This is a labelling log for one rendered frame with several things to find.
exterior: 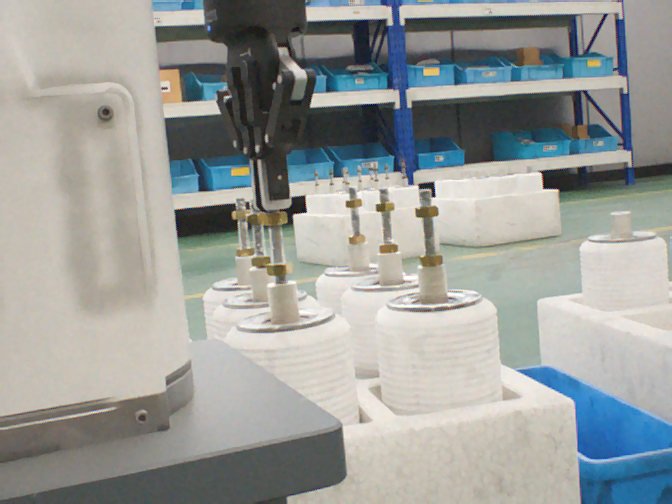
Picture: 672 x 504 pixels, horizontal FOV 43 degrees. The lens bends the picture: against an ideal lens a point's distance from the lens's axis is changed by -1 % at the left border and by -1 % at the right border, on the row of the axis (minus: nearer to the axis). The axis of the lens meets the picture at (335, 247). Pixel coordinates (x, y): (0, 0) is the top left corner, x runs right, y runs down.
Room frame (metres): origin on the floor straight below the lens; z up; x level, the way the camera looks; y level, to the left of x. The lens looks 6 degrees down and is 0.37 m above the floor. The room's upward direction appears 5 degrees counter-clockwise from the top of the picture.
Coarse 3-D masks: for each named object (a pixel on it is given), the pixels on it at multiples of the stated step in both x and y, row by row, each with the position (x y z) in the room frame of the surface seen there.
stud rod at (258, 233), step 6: (252, 204) 0.75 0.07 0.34; (252, 210) 0.75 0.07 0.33; (258, 210) 0.75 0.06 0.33; (258, 228) 0.75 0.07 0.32; (258, 234) 0.75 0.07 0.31; (258, 240) 0.75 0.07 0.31; (258, 246) 0.75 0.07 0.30; (264, 246) 0.76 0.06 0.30; (258, 252) 0.75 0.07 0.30; (264, 252) 0.76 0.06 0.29
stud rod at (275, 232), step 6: (270, 210) 0.64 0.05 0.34; (276, 210) 0.64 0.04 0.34; (270, 228) 0.64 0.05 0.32; (276, 228) 0.64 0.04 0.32; (270, 234) 0.64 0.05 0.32; (276, 234) 0.64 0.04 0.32; (282, 234) 0.64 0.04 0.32; (270, 240) 0.64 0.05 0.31; (276, 240) 0.64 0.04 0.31; (282, 240) 0.64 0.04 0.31; (270, 246) 0.64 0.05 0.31; (276, 246) 0.64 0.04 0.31; (282, 246) 0.64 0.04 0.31; (276, 252) 0.64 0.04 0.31; (282, 252) 0.64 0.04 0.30; (276, 258) 0.64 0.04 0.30; (282, 258) 0.64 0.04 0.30; (276, 276) 0.64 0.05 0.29; (282, 276) 0.64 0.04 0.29; (276, 282) 0.64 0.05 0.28; (282, 282) 0.64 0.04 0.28
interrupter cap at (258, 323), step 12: (264, 312) 0.67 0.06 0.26; (300, 312) 0.66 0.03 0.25; (312, 312) 0.65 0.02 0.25; (324, 312) 0.65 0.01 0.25; (240, 324) 0.63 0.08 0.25; (252, 324) 0.63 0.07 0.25; (264, 324) 0.64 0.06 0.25; (288, 324) 0.61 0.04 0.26; (300, 324) 0.61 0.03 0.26; (312, 324) 0.61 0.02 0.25
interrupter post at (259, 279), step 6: (252, 270) 0.75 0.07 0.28; (258, 270) 0.75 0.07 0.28; (264, 270) 0.75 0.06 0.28; (252, 276) 0.75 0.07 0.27; (258, 276) 0.75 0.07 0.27; (264, 276) 0.75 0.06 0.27; (270, 276) 0.75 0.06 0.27; (252, 282) 0.75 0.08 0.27; (258, 282) 0.75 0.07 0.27; (264, 282) 0.75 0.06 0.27; (270, 282) 0.75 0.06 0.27; (252, 288) 0.75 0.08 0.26; (258, 288) 0.75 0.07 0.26; (264, 288) 0.75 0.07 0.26; (252, 294) 0.75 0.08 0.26; (258, 294) 0.75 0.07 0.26; (264, 294) 0.75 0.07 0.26; (258, 300) 0.75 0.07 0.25; (264, 300) 0.75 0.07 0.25
